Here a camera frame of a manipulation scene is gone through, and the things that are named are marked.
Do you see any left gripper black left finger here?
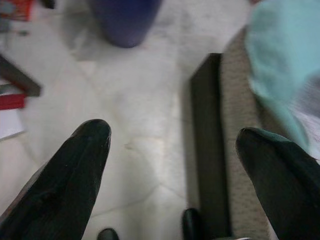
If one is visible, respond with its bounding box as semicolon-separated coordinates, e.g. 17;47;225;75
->
0;118;112;240

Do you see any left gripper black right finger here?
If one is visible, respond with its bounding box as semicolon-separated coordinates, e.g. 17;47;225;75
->
236;127;320;240

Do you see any black robot foot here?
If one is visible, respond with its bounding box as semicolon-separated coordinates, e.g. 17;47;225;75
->
182;208;202;240
98;227;120;240

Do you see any white paper sheet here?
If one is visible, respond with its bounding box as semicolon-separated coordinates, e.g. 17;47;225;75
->
0;107;26;140

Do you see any white quilted mattress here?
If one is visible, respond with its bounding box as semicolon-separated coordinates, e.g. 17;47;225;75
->
219;24;281;240

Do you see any flat red book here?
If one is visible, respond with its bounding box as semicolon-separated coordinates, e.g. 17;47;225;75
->
0;91;26;111

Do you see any dark wooden table leg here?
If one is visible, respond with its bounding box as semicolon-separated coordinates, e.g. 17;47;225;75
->
0;53;42;98

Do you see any teal blanket with colourful shapes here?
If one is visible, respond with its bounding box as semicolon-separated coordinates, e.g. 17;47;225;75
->
246;0;320;161

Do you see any dark blue bucket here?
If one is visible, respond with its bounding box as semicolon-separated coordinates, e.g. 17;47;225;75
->
87;0;161;48

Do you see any red printed box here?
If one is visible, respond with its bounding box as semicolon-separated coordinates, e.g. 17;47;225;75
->
0;0;35;23

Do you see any dark bed frame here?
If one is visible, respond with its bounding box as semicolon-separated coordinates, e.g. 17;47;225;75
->
189;52;232;237

